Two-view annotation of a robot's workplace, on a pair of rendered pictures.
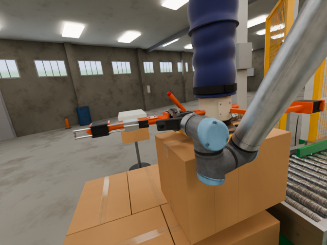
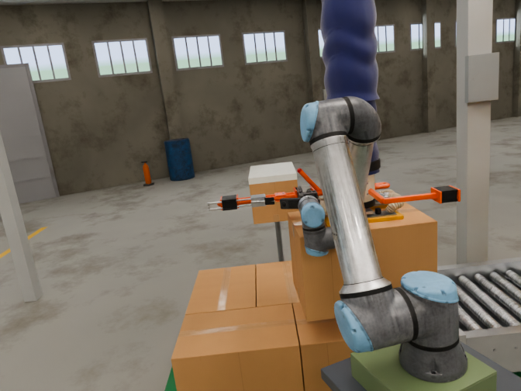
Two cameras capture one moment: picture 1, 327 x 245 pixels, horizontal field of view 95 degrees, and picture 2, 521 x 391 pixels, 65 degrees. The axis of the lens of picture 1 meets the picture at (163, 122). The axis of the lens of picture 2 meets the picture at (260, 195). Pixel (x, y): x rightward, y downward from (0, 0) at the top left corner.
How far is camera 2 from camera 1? 121 cm
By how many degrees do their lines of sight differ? 16
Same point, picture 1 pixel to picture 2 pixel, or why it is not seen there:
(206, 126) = (305, 209)
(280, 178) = not seen: hidden behind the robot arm
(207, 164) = (308, 237)
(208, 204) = (326, 285)
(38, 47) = (101, 15)
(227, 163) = (326, 240)
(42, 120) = (101, 164)
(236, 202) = not seen: hidden behind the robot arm
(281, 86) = not seen: hidden behind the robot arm
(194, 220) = (310, 297)
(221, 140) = (317, 220)
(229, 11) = (360, 92)
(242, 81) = (478, 125)
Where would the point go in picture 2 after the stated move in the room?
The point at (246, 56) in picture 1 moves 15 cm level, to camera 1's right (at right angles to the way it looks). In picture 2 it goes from (487, 77) to (512, 75)
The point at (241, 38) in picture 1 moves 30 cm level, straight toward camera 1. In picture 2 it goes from (477, 44) to (462, 43)
